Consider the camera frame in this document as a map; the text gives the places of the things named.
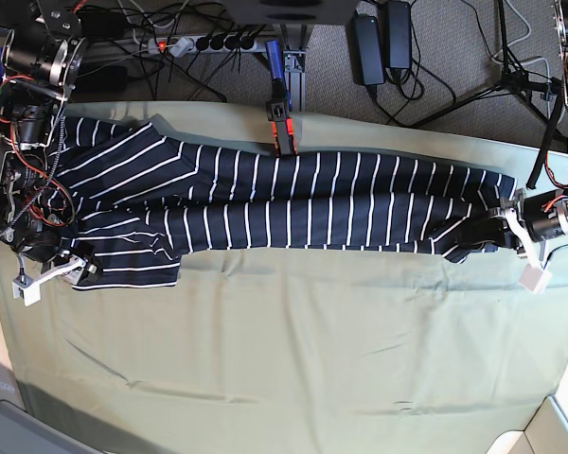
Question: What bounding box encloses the aluminium frame post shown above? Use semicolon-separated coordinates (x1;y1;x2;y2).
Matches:
274;24;313;112

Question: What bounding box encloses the black tripod stand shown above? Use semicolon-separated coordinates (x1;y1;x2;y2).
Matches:
410;1;568;146

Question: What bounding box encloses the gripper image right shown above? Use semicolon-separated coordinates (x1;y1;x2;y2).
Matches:
453;188;549;294

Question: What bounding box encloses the white power strip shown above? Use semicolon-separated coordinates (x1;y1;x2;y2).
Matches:
142;32;265;59

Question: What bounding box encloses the black box under table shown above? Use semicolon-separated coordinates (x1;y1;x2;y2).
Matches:
221;0;360;25

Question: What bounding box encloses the green table cloth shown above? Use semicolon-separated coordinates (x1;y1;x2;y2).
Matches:
0;99;568;454

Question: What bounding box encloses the robot arm image left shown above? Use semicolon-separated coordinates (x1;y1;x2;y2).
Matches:
0;1;97;306

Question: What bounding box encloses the grey plastic bin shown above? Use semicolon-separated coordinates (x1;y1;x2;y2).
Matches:
0;396;96;454

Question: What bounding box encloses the navy white striped T-shirt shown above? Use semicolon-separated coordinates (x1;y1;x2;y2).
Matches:
41;117;516;289

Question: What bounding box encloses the black power adapter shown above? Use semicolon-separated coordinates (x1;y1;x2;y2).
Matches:
386;1;412;69
350;15;385;86

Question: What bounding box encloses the black power adapter right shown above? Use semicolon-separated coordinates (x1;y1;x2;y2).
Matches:
386;1;412;69

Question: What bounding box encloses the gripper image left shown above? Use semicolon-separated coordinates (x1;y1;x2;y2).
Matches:
12;242;99;306

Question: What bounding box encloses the black power adapter left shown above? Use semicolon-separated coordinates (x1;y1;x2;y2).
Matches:
350;15;385;86

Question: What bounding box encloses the blue orange centre clamp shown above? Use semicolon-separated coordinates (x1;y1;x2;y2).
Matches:
265;40;296;156

